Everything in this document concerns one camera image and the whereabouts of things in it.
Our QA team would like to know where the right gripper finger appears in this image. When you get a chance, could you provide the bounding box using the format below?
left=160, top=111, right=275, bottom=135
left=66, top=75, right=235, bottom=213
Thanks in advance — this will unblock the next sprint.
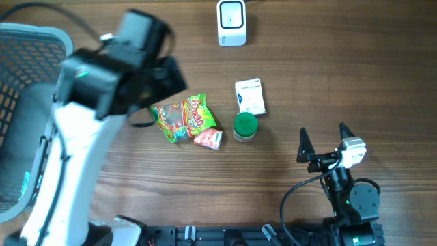
left=339, top=122, right=356, bottom=139
left=296, top=127, right=315, bottom=163

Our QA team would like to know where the Haribo gummy candy bag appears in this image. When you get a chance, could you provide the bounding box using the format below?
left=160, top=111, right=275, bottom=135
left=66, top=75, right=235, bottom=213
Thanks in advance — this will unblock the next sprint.
left=150, top=94, right=216, bottom=144

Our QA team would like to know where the green lid jar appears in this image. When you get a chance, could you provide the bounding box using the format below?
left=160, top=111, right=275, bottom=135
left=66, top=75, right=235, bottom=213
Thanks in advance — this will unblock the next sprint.
left=233, top=112, right=259, bottom=142

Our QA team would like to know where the red orange snack pack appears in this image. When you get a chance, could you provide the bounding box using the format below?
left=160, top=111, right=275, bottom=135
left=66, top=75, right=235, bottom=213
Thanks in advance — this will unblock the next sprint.
left=194, top=128, right=223, bottom=150

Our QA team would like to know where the white tissue pack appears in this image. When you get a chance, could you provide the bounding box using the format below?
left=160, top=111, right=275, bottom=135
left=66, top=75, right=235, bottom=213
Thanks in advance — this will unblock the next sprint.
left=235, top=78, right=266, bottom=115

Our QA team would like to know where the teal wet wipes pack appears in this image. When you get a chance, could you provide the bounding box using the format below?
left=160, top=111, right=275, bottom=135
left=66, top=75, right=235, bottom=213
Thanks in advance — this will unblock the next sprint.
left=19, top=172, right=31, bottom=200

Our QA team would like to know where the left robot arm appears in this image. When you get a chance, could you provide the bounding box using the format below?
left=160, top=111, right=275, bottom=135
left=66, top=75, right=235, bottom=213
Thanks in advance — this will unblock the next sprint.
left=4, top=9, right=186, bottom=245

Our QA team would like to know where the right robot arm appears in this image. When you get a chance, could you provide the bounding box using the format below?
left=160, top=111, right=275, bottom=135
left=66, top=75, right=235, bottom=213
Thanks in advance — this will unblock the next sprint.
left=296, top=123, right=385, bottom=245

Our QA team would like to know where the white barcode scanner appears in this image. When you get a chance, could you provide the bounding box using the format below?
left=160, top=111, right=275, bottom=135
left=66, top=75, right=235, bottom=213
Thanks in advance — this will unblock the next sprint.
left=216, top=0, right=247, bottom=47

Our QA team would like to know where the grey plastic mesh basket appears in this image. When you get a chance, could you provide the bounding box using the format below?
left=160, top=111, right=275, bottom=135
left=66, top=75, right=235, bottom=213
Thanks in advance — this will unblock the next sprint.
left=1, top=23, right=74, bottom=223

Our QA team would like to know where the black right camera cable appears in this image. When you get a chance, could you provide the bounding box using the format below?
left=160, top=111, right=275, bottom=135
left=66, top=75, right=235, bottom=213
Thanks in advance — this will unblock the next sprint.
left=279, top=157, right=343, bottom=246

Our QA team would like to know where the black camera cable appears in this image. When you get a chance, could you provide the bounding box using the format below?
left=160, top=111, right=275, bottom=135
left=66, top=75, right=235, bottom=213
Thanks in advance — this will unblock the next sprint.
left=0, top=2, right=103, bottom=44
left=279, top=157, right=343, bottom=246

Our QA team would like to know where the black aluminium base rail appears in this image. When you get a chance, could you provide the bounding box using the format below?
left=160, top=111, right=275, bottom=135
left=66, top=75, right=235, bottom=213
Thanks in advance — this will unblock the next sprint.
left=136, top=223, right=386, bottom=246

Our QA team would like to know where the black left camera cable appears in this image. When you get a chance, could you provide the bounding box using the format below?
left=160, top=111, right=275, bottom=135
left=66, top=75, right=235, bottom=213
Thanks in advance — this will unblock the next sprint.
left=0, top=2, right=103, bottom=44

